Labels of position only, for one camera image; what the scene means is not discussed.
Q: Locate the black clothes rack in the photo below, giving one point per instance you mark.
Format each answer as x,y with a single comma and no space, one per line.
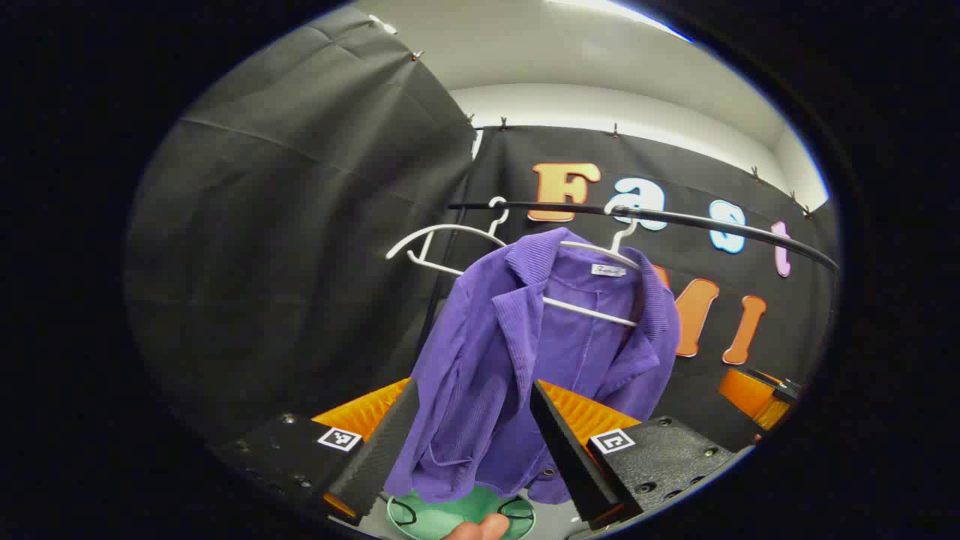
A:
675,217

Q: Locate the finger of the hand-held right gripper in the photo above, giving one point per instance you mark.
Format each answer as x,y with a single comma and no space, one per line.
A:
750,394

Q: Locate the white hanger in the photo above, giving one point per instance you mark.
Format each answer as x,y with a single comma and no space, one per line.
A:
450,227
592,310

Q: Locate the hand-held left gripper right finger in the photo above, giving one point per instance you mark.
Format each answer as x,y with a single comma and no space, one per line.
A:
566,450

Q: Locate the plain black backdrop cloth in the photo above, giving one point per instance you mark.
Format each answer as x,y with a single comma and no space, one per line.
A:
300,225

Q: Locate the green laundry hamper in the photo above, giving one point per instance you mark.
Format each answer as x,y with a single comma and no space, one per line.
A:
450,517

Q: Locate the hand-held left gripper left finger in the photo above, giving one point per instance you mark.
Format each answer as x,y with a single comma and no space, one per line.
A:
386,442

